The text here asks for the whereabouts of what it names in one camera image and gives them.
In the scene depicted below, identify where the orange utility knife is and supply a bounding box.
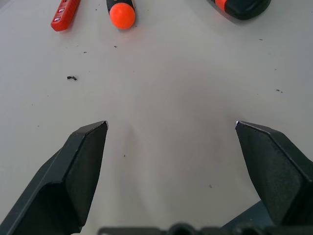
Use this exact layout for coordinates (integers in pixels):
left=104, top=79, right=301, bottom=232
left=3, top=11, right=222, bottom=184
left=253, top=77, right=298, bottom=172
left=50, top=0, right=82, bottom=32

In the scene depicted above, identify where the black orange tool handle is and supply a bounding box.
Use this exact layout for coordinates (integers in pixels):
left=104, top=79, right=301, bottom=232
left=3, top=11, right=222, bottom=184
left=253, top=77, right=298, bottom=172
left=206, top=0, right=272, bottom=21

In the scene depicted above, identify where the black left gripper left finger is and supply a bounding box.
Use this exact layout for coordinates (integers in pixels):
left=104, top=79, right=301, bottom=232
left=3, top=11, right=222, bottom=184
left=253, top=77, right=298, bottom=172
left=0, top=120, right=109, bottom=235

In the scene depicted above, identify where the orange black screwdriver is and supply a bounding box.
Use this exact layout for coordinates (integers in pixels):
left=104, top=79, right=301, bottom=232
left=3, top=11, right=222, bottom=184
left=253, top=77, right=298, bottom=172
left=106, top=0, right=136, bottom=30

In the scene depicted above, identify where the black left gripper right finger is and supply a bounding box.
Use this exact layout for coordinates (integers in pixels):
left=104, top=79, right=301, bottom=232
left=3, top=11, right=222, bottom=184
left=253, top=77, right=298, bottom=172
left=234, top=120, right=313, bottom=227

